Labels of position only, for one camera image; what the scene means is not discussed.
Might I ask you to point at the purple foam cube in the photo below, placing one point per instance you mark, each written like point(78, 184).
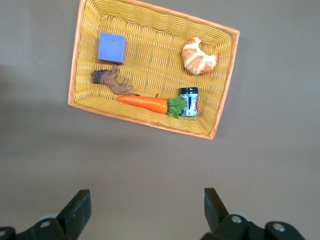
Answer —
point(111, 47)

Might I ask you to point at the toy croissant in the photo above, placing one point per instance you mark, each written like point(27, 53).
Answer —
point(197, 60)

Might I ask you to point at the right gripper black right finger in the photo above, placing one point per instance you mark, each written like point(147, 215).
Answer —
point(220, 225)

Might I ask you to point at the orange toy carrot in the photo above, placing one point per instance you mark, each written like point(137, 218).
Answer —
point(145, 102)

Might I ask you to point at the brown toy lion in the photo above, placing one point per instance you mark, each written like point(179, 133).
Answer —
point(112, 83)

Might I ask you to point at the small blue can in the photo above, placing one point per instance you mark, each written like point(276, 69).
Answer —
point(191, 105)

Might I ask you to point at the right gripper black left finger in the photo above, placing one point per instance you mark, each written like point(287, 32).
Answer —
point(72, 220)

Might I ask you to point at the brown table cover cloth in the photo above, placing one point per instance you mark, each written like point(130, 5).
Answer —
point(160, 162)

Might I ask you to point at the yellow wicker tray orange rim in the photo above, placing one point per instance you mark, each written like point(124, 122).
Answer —
point(155, 62)

